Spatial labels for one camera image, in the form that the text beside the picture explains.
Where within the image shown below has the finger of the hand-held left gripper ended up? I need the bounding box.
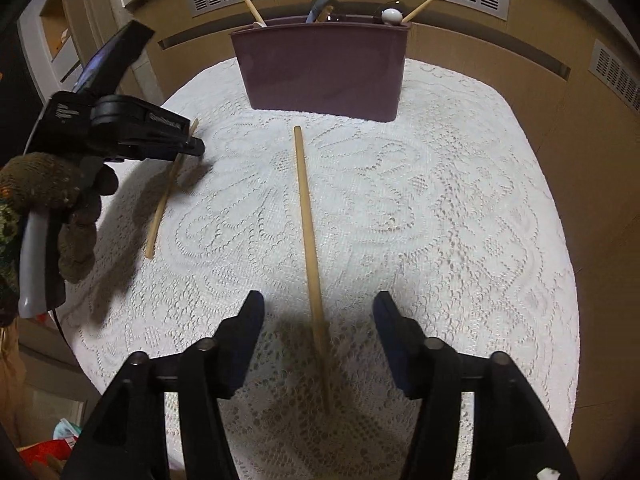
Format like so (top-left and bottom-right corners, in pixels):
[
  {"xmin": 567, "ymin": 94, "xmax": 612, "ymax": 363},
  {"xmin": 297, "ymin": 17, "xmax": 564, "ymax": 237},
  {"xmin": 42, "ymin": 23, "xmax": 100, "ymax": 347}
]
[{"xmin": 92, "ymin": 95, "xmax": 206, "ymax": 163}]

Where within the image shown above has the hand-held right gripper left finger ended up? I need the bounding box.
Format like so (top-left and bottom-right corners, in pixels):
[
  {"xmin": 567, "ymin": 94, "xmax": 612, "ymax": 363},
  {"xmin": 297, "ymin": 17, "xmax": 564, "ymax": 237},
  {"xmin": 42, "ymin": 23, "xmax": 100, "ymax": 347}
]
[{"xmin": 60, "ymin": 290, "xmax": 266, "ymax": 480}]

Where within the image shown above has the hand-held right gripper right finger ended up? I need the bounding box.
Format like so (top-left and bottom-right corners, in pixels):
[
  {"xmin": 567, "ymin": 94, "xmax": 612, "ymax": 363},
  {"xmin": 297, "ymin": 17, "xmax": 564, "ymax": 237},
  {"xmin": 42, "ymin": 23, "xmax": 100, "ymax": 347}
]
[{"xmin": 372, "ymin": 290, "xmax": 582, "ymax": 480}]

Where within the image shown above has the wooden chopstick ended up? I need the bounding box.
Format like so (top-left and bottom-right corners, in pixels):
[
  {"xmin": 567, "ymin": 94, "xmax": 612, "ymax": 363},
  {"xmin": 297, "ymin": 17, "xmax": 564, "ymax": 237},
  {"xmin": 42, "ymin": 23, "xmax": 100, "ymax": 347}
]
[
  {"xmin": 293, "ymin": 126, "xmax": 333, "ymax": 413},
  {"xmin": 401, "ymin": 0, "xmax": 439, "ymax": 23},
  {"xmin": 144, "ymin": 119, "xmax": 201, "ymax": 260},
  {"xmin": 237, "ymin": 0, "xmax": 267, "ymax": 27}
]

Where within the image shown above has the purple plastic utensil holder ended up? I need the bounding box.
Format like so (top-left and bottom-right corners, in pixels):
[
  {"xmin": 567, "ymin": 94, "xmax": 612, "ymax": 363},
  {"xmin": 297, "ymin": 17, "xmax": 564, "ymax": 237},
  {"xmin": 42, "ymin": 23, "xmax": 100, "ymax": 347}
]
[{"xmin": 230, "ymin": 14, "xmax": 413, "ymax": 123}]

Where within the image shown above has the person's left hand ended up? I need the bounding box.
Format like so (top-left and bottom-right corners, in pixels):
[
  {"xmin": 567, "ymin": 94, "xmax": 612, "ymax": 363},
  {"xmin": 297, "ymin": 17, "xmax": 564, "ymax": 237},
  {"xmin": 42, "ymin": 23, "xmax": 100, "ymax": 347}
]
[{"xmin": 0, "ymin": 152, "xmax": 119, "ymax": 283}]

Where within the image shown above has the white lace tablecloth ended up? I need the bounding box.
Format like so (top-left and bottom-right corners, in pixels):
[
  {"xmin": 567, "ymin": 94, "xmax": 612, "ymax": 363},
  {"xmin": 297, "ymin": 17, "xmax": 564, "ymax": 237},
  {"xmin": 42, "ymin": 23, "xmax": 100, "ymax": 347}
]
[{"xmin": 65, "ymin": 57, "xmax": 581, "ymax": 480}]

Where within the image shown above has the red packet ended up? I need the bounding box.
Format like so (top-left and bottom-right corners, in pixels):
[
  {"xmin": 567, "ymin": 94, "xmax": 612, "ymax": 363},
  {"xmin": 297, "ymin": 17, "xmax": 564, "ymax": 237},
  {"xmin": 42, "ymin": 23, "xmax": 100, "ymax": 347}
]
[{"xmin": 20, "ymin": 439, "xmax": 76, "ymax": 480}]

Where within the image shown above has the small grey vent grille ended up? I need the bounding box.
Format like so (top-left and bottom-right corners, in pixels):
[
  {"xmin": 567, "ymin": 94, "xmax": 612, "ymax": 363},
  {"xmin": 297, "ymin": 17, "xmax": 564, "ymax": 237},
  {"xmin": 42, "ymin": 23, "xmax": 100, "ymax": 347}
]
[{"xmin": 587, "ymin": 39, "xmax": 640, "ymax": 111}]

